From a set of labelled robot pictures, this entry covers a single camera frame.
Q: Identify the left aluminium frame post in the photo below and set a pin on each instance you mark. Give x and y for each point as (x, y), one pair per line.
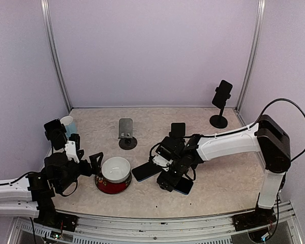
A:
(54, 54)

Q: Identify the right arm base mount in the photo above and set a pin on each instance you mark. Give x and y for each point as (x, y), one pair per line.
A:
(256, 218)

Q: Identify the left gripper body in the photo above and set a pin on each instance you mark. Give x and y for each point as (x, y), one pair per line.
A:
(86, 171)

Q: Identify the right aluminium frame post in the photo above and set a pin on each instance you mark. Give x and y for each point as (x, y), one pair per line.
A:
(252, 55)

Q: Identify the black folding phone stand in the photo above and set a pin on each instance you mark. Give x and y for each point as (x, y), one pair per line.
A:
(178, 130)

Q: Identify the white ceramic bowl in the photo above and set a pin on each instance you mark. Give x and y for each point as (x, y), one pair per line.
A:
(116, 169)

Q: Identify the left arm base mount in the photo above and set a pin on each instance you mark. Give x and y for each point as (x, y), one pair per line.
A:
(48, 216)

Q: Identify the blue-edged black smartphone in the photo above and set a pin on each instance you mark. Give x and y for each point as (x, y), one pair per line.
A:
(184, 186)

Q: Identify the round-base plate phone stand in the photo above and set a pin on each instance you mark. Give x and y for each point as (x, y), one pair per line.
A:
(125, 134)

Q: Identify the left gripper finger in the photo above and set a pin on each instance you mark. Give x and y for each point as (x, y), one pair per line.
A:
(80, 153)
(96, 161)

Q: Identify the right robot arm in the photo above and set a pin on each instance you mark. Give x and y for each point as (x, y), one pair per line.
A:
(176, 155)

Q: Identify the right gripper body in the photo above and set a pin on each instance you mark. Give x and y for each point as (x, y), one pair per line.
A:
(179, 168)

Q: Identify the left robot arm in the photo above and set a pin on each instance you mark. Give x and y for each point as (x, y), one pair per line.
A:
(31, 194)

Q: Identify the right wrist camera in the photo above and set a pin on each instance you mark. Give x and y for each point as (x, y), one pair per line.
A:
(164, 152)

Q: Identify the silver-edged black smartphone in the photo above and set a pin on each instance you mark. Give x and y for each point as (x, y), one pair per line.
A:
(54, 132)

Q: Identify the aluminium frame post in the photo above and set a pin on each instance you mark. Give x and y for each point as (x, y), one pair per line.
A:
(252, 55)
(54, 54)

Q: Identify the light blue mug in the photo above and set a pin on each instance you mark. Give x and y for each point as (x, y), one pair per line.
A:
(69, 124)

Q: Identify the red floral plate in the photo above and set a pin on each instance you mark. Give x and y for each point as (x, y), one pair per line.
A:
(111, 188)

